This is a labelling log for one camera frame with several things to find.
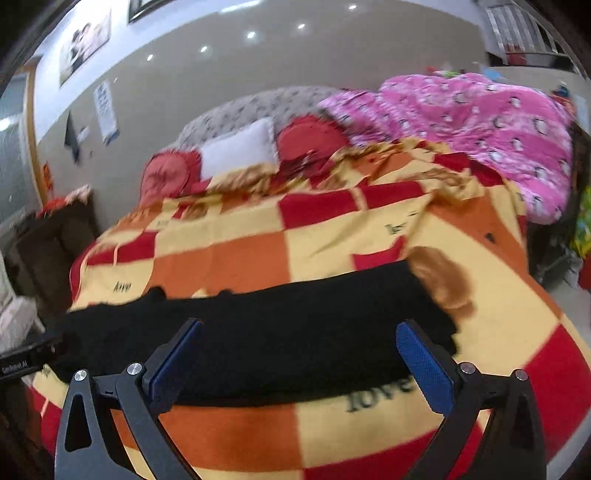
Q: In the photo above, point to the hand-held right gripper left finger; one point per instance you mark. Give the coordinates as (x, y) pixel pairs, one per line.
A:
(175, 364)

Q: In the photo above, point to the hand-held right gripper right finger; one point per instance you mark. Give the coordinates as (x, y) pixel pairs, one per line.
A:
(427, 369)

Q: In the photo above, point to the black pants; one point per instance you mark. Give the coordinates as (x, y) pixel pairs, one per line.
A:
(277, 332)

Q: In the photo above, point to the white ornate chair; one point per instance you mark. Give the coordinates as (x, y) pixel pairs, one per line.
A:
(14, 314)

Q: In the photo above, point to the checked rose-print blanket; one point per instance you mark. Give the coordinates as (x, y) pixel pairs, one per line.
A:
(231, 258)

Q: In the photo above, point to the dark wooden side table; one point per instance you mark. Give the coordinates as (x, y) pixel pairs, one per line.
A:
(60, 249)

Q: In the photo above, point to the red cloth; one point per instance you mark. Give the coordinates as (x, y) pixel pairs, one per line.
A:
(53, 207)

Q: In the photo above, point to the cream cloth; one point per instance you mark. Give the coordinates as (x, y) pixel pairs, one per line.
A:
(78, 194)

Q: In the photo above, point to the red paper decoration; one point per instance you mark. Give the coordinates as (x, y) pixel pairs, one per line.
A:
(48, 176)

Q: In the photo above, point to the red ruffled heart pillow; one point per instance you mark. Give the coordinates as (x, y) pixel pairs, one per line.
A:
(309, 138)
(166, 175)

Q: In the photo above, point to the glass lattice door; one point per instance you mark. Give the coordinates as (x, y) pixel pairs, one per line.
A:
(14, 152)

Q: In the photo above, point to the white pillow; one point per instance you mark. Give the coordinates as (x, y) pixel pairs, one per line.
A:
(238, 147)

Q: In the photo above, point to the dark hanging cloth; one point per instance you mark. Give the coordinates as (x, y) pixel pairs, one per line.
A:
(71, 136)

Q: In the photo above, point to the pink penguin-print quilt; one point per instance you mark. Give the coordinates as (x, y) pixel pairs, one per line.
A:
(461, 120)

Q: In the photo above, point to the floral upholstered headboard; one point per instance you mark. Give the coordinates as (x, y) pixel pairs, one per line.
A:
(231, 108)

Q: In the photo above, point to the eye chart poster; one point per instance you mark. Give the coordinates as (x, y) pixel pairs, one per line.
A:
(105, 110)

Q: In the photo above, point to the metal window grille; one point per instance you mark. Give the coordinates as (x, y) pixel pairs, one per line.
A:
(517, 27)

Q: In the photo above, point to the framed picture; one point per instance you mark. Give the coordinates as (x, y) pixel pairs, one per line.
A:
(141, 9)

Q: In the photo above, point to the white wall switch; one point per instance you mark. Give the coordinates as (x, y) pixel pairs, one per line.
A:
(83, 134)

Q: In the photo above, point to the wall photo poster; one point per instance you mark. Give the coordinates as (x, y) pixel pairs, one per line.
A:
(85, 44)

